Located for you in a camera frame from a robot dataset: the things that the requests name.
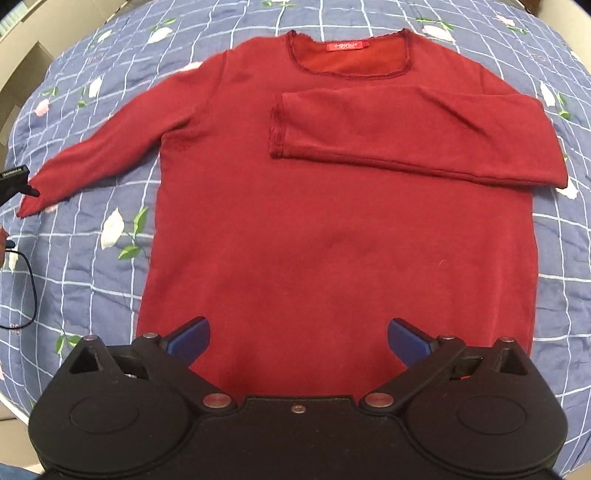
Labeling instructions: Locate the black cable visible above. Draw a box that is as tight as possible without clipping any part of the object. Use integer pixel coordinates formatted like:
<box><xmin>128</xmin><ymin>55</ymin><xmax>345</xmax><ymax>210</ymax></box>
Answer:
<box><xmin>0</xmin><ymin>239</ymin><xmax>39</xmax><ymax>331</ymax></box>

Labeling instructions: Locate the blue plaid floral bedspread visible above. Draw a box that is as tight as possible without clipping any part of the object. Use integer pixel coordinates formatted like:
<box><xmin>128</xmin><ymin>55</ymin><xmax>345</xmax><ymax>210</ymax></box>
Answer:
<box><xmin>1</xmin><ymin>1</ymin><xmax>590</xmax><ymax>474</ymax></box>

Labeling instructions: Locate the red long-sleeve sweater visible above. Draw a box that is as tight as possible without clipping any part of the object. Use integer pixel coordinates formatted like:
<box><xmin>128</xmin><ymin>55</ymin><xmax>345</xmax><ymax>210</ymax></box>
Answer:
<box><xmin>18</xmin><ymin>30</ymin><xmax>568</xmax><ymax>396</ymax></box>

